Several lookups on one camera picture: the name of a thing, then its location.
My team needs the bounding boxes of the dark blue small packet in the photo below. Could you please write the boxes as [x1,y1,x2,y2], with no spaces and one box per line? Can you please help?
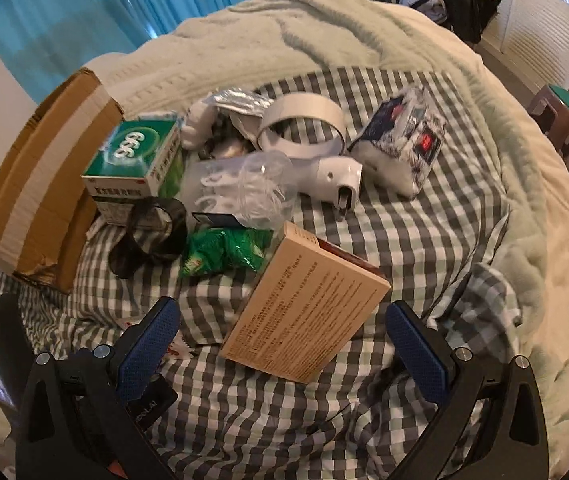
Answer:
[192,211,239,233]

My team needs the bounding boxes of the pale green knit blanket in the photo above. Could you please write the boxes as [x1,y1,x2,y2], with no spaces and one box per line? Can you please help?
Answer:
[92,0,569,376]

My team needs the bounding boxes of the white medicine box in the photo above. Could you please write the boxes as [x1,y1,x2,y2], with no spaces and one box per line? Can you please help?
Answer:
[93,195,138,226]

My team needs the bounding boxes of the white louvered cabinet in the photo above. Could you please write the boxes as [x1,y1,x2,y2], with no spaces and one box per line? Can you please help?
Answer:
[479,0,569,96]

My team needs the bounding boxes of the grey checked cloth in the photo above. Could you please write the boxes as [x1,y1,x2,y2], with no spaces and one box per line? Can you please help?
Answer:
[0,67,522,480]

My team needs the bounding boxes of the brown cardboard box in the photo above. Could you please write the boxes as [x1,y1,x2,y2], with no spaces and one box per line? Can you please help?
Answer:
[0,67,125,293]

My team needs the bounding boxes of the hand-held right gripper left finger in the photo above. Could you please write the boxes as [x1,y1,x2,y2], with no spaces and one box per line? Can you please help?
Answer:
[14,296,181,480]

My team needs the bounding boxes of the green snack packet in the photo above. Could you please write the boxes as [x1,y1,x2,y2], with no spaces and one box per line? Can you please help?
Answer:
[179,227,275,281]

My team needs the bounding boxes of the blue curtain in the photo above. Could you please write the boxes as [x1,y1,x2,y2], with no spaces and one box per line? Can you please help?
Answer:
[0,0,270,106]

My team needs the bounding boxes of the clear plastic bag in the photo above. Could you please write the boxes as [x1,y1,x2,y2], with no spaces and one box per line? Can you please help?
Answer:
[182,152,297,233]

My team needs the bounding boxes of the black tape roll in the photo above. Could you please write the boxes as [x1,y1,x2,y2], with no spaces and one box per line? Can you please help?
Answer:
[108,199,188,280]

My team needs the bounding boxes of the beige paper box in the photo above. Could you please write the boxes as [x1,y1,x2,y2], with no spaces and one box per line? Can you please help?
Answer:
[219,221,391,385]

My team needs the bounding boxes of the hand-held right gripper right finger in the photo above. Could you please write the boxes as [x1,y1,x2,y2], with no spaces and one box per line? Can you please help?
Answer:
[385,300,550,480]

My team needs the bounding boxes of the purple stool teal top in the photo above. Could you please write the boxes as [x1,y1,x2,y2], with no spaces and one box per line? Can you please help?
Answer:
[528,84,569,158]

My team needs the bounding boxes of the dark patterned tissue packet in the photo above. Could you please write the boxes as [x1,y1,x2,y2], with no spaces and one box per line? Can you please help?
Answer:
[347,84,447,197]

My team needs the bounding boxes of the silver foil packet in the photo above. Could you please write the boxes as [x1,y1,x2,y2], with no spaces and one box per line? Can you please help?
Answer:
[207,87,278,128]

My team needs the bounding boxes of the green medicine box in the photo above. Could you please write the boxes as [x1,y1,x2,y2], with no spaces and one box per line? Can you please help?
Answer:
[82,112,182,201]

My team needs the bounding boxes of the white handheld fan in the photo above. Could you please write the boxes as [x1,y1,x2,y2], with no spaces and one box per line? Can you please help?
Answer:
[257,92,365,216]

